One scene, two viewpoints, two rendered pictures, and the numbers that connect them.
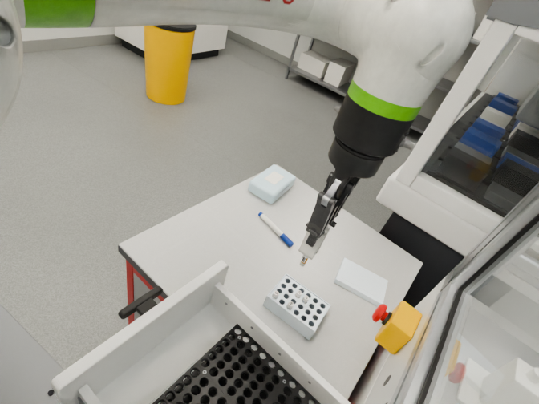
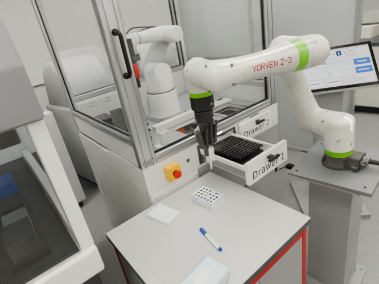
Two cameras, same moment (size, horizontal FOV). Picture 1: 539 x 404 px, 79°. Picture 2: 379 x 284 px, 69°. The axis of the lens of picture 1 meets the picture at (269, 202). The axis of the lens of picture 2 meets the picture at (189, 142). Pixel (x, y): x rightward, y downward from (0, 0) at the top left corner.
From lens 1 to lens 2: 1.43 m
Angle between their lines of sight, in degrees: 112
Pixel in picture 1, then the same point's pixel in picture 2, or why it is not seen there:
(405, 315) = (171, 165)
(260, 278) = (224, 211)
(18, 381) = (308, 171)
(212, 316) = not seen: hidden behind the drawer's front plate
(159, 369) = not seen: hidden behind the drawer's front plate
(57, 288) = not seen: outside the picture
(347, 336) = (185, 194)
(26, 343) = (315, 178)
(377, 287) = (156, 210)
